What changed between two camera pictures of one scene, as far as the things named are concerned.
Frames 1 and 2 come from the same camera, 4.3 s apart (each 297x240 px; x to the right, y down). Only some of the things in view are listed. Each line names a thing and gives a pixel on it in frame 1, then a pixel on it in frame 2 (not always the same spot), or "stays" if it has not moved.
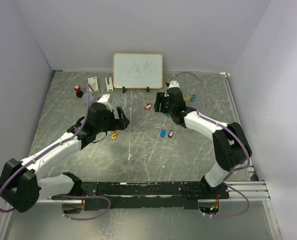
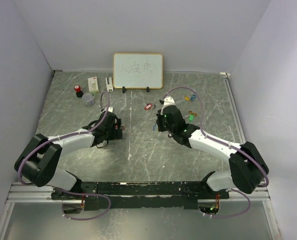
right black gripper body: (169, 109) → (162, 125)
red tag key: (148, 106) stays
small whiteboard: (138, 70) stays
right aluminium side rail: (269, 209) stays
